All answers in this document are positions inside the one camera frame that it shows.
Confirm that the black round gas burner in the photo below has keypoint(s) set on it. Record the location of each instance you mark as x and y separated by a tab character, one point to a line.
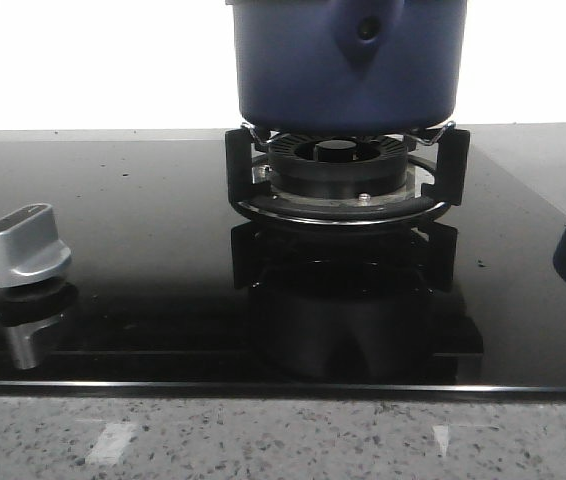
337	177

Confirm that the black glass gas cooktop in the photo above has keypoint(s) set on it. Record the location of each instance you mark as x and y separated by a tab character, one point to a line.
171	293

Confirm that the blue cooking pot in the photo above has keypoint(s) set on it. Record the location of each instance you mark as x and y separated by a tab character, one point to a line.
347	67

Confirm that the silver stove control knob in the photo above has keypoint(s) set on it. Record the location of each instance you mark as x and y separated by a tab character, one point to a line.
31	250

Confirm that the black pot support grate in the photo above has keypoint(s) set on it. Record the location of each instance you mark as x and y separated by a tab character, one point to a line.
439	157

